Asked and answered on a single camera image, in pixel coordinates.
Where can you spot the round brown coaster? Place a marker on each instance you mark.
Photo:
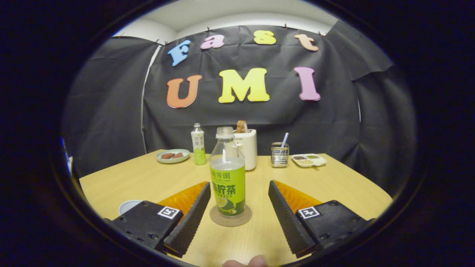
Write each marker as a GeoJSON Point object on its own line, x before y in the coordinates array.
{"type": "Point", "coordinates": [230, 222]}

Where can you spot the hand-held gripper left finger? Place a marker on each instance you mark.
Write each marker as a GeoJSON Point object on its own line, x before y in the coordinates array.
{"type": "Point", "coordinates": [187, 222]}

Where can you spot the pale green plate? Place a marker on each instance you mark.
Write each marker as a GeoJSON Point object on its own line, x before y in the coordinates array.
{"type": "Point", "coordinates": [172, 161]}

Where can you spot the white cup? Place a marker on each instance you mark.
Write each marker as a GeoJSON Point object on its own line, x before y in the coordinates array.
{"type": "Point", "coordinates": [128, 205]}

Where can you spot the brown bread slice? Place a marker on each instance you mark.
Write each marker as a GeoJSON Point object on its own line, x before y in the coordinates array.
{"type": "Point", "coordinates": [242, 126]}

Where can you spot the brown food piece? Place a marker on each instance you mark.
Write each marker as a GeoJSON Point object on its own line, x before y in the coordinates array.
{"type": "Point", "coordinates": [167, 155]}
{"type": "Point", "coordinates": [179, 155]}

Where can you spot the white toaster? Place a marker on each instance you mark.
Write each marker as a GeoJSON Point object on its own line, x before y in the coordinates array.
{"type": "Point", "coordinates": [250, 150]}

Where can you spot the white divided dish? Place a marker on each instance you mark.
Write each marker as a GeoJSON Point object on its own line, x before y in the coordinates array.
{"type": "Point", "coordinates": [310, 160]}

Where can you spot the slim green drink bottle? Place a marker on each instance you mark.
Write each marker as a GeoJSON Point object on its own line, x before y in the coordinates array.
{"type": "Point", "coordinates": [199, 148]}

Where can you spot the wooden table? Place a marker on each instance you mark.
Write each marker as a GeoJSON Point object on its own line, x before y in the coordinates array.
{"type": "Point", "coordinates": [148, 181]}

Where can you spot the green label juice bottle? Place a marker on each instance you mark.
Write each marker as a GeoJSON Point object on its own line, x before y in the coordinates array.
{"type": "Point", "coordinates": [228, 185]}

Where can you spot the pale straw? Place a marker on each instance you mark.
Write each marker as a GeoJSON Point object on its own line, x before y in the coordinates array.
{"type": "Point", "coordinates": [285, 139]}

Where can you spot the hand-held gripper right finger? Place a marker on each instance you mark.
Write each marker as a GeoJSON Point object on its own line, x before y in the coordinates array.
{"type": "Point", "coordinates": [287, 218]}

